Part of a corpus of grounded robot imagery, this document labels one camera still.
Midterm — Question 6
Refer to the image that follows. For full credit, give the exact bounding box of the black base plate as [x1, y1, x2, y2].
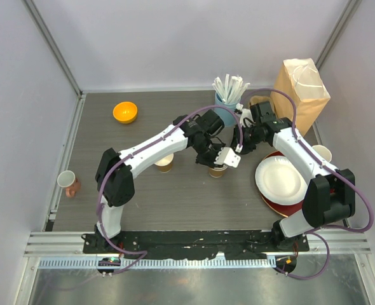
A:
[82, 229, 310, 260]

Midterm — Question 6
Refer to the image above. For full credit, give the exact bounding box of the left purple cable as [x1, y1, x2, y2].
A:
[95, 104, 243, 276]

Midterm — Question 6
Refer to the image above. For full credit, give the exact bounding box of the purple cable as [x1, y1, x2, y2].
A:
[244, 88, 375, 280]
[95, 104, 243, 276]

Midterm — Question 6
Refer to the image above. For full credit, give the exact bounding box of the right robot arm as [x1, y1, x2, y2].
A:
[231, 102, 355, 251]

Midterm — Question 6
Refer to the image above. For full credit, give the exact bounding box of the white paper plate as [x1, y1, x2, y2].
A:
[254, 156, 307, 206]

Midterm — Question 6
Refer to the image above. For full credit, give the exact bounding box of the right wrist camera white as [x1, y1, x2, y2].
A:
[235, 108, 253, 127]

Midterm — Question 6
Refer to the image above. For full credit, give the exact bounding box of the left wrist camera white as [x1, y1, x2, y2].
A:
[214, 147, 241, 168]

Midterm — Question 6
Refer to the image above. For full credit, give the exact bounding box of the stack of paper cups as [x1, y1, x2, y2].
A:
[208, 166, 228, 178]

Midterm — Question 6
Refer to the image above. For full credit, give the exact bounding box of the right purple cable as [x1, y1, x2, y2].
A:
[244, 88, 375, 280]

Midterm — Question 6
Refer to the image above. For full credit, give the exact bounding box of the blue straw holder cup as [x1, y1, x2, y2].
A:
[213, 93, 240, 127]

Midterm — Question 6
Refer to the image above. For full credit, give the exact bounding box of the yellow-green mug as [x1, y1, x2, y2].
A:
[312, 145, 332, 162]

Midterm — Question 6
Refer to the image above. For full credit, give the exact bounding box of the white wrapped straws bundle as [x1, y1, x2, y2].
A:
[212, 74, 250, 105]

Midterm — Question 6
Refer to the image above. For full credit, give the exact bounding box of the pink mug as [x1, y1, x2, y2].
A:
[57, 170, 81, 198]

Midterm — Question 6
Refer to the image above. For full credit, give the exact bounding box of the brown paper bag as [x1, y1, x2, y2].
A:
[271, 58, 331, 135]

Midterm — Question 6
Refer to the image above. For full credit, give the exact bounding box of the orange bowl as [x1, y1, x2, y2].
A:
[112, 101, 138, 124]

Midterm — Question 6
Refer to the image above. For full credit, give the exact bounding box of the red round tray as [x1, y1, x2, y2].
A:
[259, 149, 311, 217]

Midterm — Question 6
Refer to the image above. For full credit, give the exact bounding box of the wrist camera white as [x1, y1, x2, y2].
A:
[214, 147, 241, 168]
[235, 108, 253, 127]

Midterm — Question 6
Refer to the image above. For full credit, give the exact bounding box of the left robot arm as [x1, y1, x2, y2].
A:
[95, 110, 226, 254]

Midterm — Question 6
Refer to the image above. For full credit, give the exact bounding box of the aluminium front rail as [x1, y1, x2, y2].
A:
[24, 229, 371, 273]

